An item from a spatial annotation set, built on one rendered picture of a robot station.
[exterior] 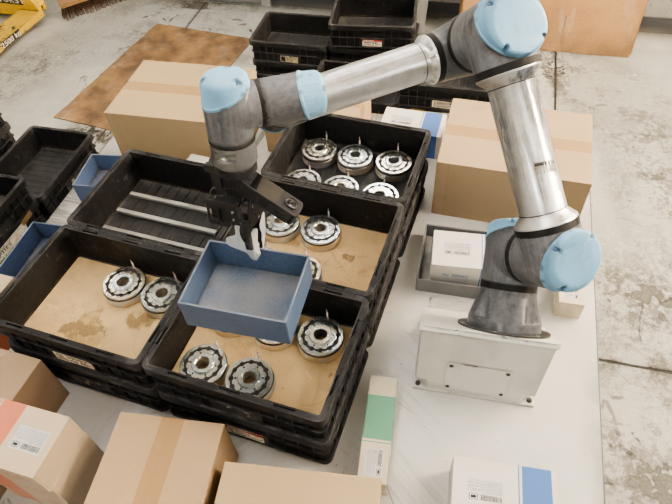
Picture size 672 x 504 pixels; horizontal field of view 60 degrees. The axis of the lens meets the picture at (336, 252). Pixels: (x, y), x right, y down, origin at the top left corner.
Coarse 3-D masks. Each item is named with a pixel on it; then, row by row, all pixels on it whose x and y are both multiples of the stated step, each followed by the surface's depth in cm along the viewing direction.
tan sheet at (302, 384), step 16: (304, 320) 134; (192, 336) 132; (208, 336) 132; (240, 336) 132; (240, 352) 129; (256, 352) 129; (272, 352) 129; (288, 352) 128; (176, 368) 127; (272, 368) 126; (288, 368) 126; (304, 368) 126; (320, 368) 126; (336, 368) 125; (224, 384) 124; (288, 384) 123; (304, 384) 123; (320, 384) 123; (272, 400) 121; (288, 400) 121; (304, 400) 121; (320, 400) 121
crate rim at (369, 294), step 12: (276, 180) 150; (288, 180) 150; (324, 192) 147; (336, 192) 147; (348, 192) 146; (384, 204) 143; (396, 204) 143; (396, 216) 140; (228, 228) 142; (396, 228) 138; (384, 252) 133; (384, 264) 132; (372, 276) 128; (336, 288) 127; (348, 288) 127; (372, 288) 126
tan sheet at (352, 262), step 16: (352, 240) 149; (368, 240) 149; (384, 240) 148; (320, 256) 146; (336, 256) 146; (352, 256) 146; (368, 256) 145; (336, 272) 142; (352, 272) 142; (368, 272) 142
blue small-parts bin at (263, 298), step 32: (224, 256) 112; (288, 256) 107; (192, 288) 105; (224, 288) 111; (256, 288) 110; (288, 288) 110; (192, 320) 104; (224, 320) 102; (256, 320) 99; (288, 320) 98
